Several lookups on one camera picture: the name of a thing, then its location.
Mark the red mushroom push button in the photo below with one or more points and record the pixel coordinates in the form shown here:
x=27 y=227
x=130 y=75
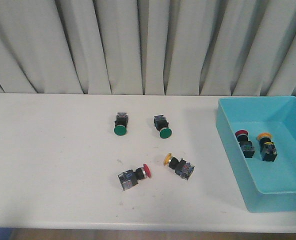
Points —
x=245 y=144

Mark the yellow mushroom push button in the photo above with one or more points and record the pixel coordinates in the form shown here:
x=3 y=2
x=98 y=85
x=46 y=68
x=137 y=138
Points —
x=268 y=151

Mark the light blue plastic box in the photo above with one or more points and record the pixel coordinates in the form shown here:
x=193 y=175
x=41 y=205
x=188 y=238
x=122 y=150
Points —
x=265 y=186

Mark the green mushroom push button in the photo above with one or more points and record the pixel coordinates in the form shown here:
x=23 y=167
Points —
x=121 y=123
x=162 y=126

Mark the green mushroom push button left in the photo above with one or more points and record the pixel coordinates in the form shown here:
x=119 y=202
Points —
x=121 y=123

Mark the yellow push button lying sideways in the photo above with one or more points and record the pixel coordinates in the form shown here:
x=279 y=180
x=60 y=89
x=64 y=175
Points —
x=181 y=167

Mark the red push button lying sideways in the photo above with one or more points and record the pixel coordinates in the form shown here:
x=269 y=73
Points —
x=130 y=178

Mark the white pleated curtain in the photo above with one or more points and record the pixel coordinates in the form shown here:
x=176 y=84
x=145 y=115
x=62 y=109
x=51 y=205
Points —
x=148 y=47

